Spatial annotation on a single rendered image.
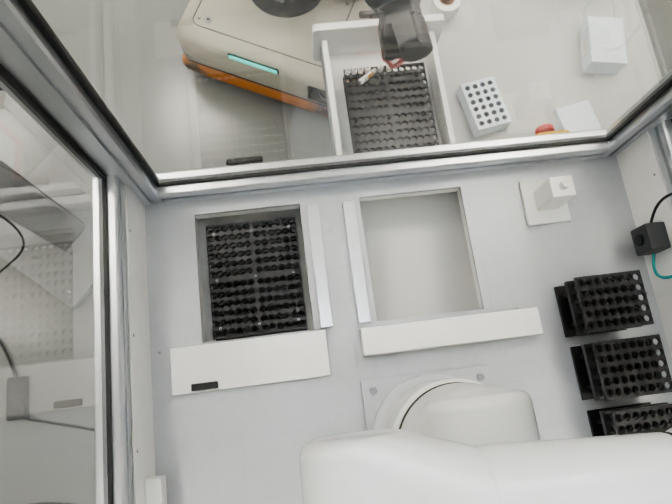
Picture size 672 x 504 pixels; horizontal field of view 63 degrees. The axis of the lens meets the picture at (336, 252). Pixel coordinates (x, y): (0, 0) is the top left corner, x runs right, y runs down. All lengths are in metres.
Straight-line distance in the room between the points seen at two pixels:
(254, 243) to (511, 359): 0.53
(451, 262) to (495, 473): 0.77
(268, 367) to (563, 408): 0.53
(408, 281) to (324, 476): 0.75
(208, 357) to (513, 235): 0.61
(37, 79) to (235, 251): 0.50
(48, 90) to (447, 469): 0.60
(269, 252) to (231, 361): 0.23
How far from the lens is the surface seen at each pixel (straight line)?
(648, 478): 0.50
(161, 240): 1.07
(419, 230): 1.18
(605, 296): 1.04
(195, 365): 1.00
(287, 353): 0.98
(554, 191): 1.06
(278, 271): 1.07
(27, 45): 0.69
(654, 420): 1.06
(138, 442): 0.95
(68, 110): 0.80
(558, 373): 1.08
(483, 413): 0.66
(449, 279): 1.17
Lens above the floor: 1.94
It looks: 75 degrees down
